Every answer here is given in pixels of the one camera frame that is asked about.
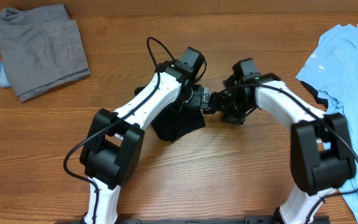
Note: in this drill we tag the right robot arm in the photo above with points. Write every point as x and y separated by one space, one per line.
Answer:
321 158

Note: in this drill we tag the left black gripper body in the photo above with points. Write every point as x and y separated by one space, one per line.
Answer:
199 97

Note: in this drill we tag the light blue t-shirt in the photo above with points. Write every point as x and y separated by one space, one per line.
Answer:
331 74

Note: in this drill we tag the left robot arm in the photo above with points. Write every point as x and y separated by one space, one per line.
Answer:
112 153

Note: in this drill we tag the black t-shirt with logo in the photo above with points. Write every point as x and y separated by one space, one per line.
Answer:
169 119

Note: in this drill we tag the folded grey trousers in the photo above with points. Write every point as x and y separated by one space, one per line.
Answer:
41 49

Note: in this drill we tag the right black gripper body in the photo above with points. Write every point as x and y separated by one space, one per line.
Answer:
231 109

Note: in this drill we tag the blue cloth under trousers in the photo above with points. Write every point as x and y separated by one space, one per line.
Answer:
4 83

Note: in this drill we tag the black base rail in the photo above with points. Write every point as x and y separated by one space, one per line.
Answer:
194 221

